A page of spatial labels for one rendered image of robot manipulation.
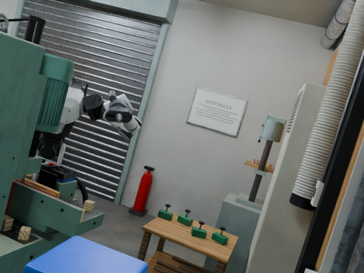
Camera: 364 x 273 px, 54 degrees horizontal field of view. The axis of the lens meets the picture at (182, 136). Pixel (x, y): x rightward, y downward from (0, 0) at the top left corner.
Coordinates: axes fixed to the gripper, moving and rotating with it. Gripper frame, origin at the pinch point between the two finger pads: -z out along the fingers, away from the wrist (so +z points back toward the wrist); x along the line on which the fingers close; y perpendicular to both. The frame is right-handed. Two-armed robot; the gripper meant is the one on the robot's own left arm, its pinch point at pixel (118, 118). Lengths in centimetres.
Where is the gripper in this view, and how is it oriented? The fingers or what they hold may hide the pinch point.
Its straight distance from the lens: 166.2
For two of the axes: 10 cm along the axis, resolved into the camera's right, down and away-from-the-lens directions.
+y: 1.5, -9.2, -3.6
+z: -2.0, -3.9, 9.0
